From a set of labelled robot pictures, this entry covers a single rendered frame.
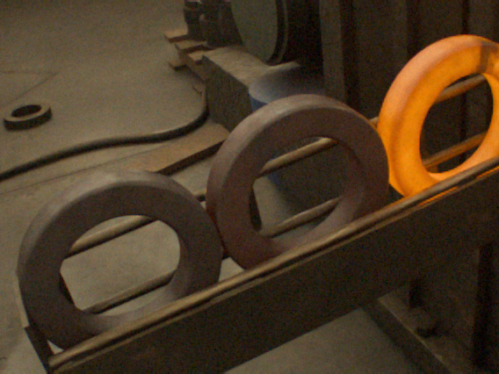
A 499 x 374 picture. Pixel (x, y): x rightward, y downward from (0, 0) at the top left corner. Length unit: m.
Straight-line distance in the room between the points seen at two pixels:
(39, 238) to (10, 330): 1.13
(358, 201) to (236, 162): 0.15
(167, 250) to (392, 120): 1.23
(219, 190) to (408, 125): 0.20
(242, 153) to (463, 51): 0.24
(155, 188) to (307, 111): 0.15
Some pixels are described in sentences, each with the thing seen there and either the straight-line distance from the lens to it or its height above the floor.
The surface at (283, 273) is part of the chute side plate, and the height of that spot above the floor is 0.60.
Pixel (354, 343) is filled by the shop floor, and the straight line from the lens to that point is 1.53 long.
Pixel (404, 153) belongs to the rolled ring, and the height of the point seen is 0.68.
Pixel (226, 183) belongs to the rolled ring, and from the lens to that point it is 0.65.
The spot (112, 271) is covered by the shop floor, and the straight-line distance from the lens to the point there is 1.85.
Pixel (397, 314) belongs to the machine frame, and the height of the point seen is 0.07.
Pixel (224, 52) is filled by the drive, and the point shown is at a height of 0.25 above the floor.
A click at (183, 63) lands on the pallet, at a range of 3.13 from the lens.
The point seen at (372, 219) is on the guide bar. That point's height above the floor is 0.63.
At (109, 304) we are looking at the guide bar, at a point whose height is 0.59.
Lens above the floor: 1.01
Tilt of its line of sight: 29 degrees down
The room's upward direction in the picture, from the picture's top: 7 degrees counter-clockwise
